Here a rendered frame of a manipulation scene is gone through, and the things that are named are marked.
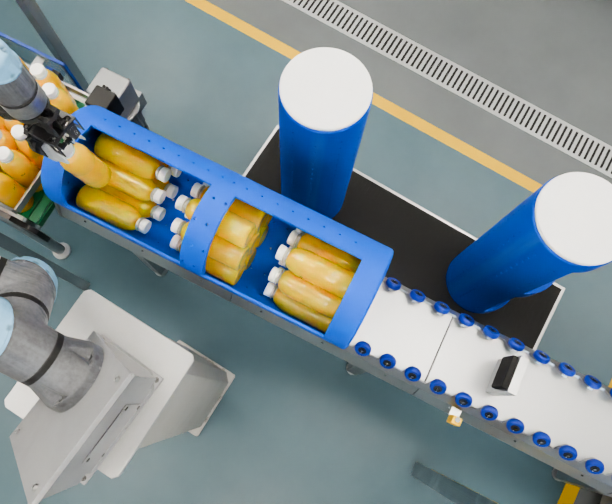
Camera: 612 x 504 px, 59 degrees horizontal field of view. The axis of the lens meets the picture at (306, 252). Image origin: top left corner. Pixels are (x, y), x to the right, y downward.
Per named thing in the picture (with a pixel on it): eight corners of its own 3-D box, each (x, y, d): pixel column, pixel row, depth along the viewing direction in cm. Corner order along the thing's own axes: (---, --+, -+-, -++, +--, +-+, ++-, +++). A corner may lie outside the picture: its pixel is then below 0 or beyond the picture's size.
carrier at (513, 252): (438, 302, 234) (502, 322, 233) (523, 249, 150) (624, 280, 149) (453, 242, 242) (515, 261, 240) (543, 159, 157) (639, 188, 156)
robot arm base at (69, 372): (66, 422, 104) (20, 400, 99) (45, 400, 116) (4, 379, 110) (113, 354, 109) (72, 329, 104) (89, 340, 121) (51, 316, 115)
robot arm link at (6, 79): (-51, 35, 85) (5, 25, 85) (-13, 75, 95) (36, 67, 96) (-47, 78, 83) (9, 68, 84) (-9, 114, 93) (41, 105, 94)
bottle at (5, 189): (8, 212, 161) (-27, 189, 143) (12, 190, 162) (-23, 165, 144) (32, 213, 161) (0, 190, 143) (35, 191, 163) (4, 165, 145)
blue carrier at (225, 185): (342, 350, 150) (349, 351, 122) (73, 212, 158) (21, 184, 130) (386, 259, 154) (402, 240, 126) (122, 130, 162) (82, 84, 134)
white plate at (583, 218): (527, 247, 149) (525, 248, 150) (625, 277, 148) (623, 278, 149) (546, 159, 156) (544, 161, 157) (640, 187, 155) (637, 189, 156)
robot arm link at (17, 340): (10, 394, 103) (-59, 361, 96) (26, 346, 114) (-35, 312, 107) (52, 360, 101) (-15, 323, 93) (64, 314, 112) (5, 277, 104)
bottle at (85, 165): (117, 174, 138) (87, 148, 120) (98, 194, 137) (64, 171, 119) (98, 157, 139) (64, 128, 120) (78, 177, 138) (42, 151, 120)
